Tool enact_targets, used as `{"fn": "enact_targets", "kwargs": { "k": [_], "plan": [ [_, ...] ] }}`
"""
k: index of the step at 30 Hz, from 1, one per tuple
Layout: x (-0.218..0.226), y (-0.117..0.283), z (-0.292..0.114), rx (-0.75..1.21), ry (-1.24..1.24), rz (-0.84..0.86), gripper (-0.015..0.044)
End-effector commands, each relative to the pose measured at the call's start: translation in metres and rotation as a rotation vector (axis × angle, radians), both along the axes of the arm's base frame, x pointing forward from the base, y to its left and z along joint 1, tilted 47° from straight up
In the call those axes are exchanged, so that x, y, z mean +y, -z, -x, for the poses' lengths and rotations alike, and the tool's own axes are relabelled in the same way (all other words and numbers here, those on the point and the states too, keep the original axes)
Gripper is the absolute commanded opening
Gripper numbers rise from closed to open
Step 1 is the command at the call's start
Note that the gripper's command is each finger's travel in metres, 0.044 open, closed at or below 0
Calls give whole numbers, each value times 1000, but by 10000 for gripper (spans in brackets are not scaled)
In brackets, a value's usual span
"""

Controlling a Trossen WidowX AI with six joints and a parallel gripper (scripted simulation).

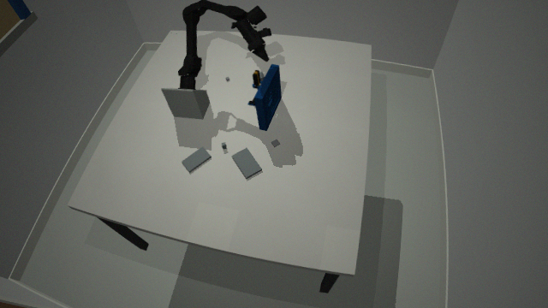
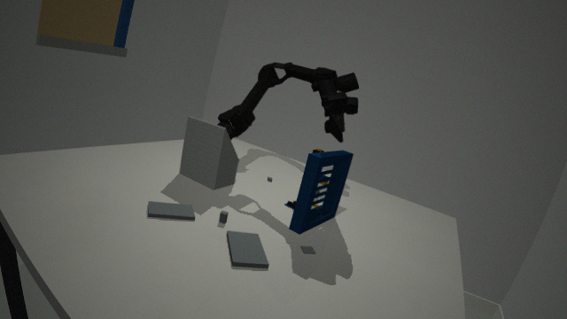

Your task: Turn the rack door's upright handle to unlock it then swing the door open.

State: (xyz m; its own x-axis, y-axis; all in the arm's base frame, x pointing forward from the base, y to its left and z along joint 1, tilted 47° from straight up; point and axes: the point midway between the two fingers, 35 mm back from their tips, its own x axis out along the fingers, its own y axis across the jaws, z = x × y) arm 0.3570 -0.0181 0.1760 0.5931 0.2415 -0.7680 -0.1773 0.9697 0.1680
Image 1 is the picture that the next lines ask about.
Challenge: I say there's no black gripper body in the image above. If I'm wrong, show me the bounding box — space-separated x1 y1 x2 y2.
242 28 265 51

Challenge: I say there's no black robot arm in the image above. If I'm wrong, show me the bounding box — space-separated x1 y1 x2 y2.
178 0 271 90

